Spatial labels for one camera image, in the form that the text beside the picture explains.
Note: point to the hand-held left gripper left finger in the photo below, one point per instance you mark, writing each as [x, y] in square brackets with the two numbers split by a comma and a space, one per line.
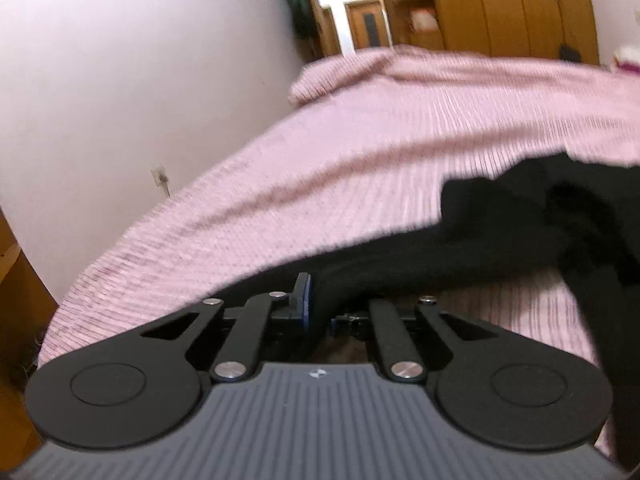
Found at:
[302, 301]

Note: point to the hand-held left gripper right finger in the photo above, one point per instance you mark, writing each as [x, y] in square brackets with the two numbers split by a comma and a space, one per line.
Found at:
[386, 322]

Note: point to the black garment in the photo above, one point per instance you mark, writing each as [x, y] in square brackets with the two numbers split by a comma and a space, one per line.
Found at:
[505, 240]

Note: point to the pink striped bedspread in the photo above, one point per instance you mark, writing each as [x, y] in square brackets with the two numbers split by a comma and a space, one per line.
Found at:
[350, 160]

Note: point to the wooden bedside furniture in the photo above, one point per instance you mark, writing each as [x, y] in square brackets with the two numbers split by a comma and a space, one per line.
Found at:
[20, 310]

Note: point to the wooden door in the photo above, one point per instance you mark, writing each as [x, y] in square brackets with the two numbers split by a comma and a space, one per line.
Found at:
[366, 25]

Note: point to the small black object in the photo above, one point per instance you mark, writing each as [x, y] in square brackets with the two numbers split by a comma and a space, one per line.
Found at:
[569, 54]

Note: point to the wooden wardrobe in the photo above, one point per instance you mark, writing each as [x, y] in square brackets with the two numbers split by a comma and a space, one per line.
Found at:
[505, 7]

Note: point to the white and purple object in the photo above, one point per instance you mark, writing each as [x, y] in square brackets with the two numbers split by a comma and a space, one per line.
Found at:
[626, 59]

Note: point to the wall outlet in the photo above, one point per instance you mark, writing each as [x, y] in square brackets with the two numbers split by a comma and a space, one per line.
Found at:
[160, 176]

